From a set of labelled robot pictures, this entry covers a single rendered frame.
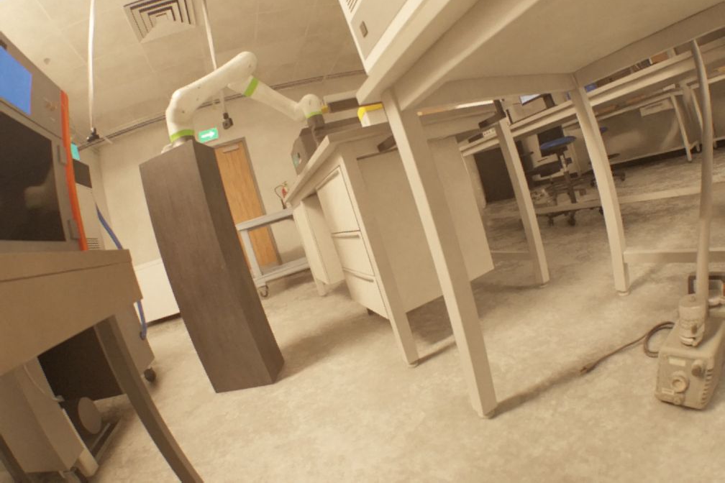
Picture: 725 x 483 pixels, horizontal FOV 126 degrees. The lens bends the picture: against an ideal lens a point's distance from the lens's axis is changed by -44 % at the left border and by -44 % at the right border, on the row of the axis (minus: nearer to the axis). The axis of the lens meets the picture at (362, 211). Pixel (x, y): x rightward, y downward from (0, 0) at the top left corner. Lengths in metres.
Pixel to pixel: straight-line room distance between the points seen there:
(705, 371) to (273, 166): 4.93
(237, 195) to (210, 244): 3.48
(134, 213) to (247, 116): 2.27
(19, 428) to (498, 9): 1.60
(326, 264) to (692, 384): 2.10
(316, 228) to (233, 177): 2.86
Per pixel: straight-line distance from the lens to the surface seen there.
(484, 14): 0.51
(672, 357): 0.81
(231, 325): 1.50
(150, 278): 4.43
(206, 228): 1.46
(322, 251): 2.28
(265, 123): 5.15
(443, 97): 0.82
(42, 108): 0.82
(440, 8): 0.51
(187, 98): 1.53
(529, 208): 1.58
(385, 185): 1.27
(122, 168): 5.40
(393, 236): 1.26
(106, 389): 1.87
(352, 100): 1.06
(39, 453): 1.38
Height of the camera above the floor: 0.64
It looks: 1 degrees down
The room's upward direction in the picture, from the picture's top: 18 degrees counter-clockwise
